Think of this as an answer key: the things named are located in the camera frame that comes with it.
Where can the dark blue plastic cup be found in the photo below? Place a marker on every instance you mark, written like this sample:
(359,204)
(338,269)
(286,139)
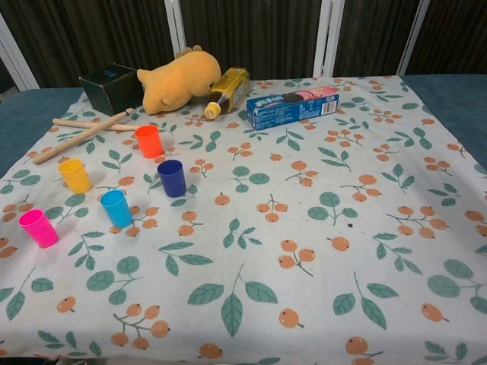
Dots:
(172,180)

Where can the floral print tablecloth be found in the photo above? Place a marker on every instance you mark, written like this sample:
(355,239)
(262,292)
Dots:
(266,228)

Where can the orange plastic cup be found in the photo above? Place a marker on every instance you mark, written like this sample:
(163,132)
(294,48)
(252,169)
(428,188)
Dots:
(149,144)

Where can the wooden stick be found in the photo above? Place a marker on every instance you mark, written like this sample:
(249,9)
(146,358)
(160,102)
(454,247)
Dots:
(68,144)
(66,122)

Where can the light blue plastic cup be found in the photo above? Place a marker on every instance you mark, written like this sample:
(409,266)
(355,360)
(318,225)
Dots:
(117,213)

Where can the orange plush toy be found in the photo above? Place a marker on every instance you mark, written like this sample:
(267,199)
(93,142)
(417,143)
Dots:
(179,83)

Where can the yellow plastic cup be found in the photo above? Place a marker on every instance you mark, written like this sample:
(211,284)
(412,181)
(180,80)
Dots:
(76,178)

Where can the tea bottle yellow cap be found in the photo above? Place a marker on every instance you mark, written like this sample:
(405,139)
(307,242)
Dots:
(228,91)

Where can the pink plastic cup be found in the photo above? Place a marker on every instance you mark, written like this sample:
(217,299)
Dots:
(38,232)

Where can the black cardboard box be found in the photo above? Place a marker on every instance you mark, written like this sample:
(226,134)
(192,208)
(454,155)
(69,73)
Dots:
(110,91)

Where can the blue sandwich cookie box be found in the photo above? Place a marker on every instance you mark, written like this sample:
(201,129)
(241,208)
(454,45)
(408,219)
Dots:
(289,110)

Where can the blue table cover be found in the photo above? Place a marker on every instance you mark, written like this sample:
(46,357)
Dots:
(23,114)

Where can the dark folding screen white frames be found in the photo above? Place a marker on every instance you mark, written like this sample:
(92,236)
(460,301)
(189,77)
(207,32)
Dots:
(247,30)

